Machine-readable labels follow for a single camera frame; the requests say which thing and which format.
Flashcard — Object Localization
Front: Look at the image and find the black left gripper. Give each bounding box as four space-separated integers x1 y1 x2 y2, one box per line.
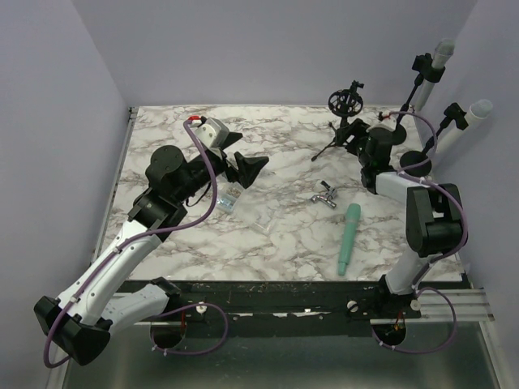
175 133 269 203

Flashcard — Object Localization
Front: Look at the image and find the black tripod microphone stand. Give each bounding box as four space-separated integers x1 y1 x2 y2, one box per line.
311 80 364 162

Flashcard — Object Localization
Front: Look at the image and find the mint green microphone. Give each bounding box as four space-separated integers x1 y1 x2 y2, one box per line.
337 203 361 276

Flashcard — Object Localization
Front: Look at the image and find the black round-base microphone stand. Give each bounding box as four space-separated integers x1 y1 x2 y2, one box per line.
392 53 432 146

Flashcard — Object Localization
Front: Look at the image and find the silver grey microphone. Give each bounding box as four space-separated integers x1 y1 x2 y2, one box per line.
415 38 455 112

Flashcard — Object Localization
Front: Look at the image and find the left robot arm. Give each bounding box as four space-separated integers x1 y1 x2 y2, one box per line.
34 132 269 369

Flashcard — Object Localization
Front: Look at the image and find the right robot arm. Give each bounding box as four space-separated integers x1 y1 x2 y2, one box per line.
345 119 468 318

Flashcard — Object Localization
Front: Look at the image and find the white microphone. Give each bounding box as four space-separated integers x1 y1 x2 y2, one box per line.
435 99 493 156

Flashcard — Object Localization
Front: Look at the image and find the clear plastic screw box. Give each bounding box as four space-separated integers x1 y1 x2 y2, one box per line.
217 183 283 235

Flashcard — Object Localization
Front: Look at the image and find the chrome water tap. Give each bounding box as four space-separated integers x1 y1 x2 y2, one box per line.
310 181 337 209

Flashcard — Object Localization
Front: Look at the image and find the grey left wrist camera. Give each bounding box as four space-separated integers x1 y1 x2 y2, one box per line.
189 116 230 148

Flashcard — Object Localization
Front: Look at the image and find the black front mounting rail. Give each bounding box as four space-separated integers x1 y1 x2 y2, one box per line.
133 279 465 340

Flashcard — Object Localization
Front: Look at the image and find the aluminium frame profile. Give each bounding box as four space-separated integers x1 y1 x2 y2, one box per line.
418 289 495 323

